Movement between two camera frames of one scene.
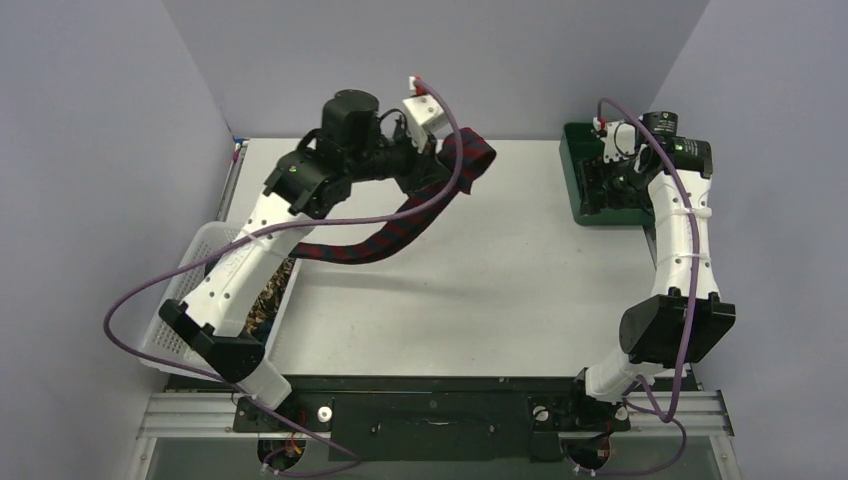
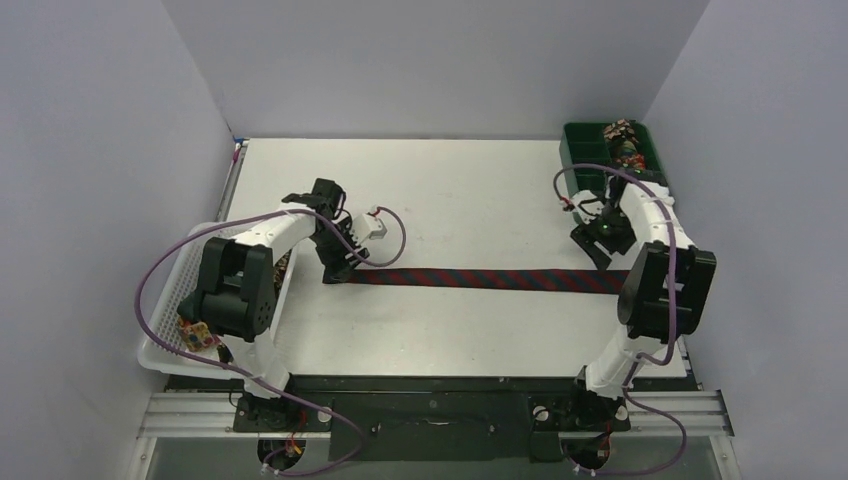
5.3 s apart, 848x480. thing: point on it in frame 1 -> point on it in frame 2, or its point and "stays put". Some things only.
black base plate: [434, 417] stays put
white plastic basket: [162, 347] stays put
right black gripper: [597, 183] -> [594, 242]
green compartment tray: [580, 141] stays put
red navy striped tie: [399, 232] -> [586, 280]
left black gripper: [427, 168] -> [337, 266]
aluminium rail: [211, 414] stays put
